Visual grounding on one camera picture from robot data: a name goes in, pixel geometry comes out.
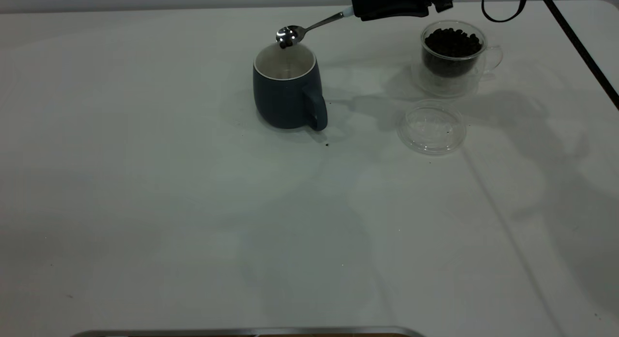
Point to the coffee beans in spoon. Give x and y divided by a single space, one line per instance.
286 44

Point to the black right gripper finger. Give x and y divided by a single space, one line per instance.
391 6

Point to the dark grey ceramic mug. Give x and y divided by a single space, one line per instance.
280 102

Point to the round clear glass lid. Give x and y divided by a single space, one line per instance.
432 129

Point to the roasted coffee beans pile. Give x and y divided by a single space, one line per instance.
452 47

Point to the silver metal rim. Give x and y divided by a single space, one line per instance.
242 332

